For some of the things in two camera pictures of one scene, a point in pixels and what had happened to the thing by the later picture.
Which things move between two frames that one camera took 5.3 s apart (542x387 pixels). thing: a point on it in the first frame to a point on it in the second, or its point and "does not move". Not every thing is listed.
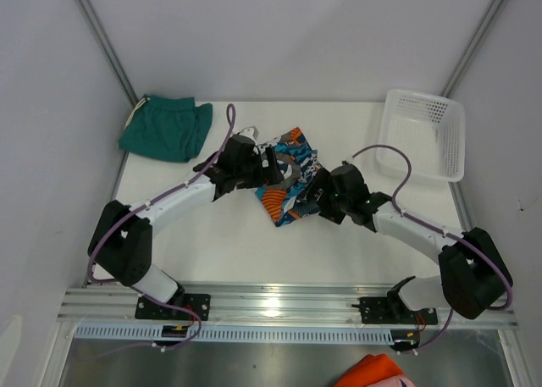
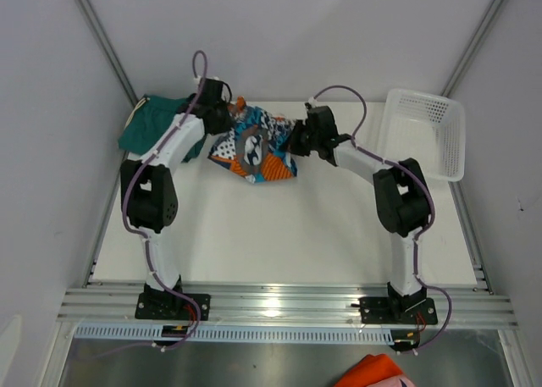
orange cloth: (370, 368) does not move
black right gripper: (316, 188) to (299, 137)
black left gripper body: (262, 168) to (224, 118)
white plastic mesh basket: (430, 129) does not move
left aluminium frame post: (100, 35) does not move
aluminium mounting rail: (116, 305) does not move
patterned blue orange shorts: (296, 160) to (257, 146)
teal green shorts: (168, 129) does not move
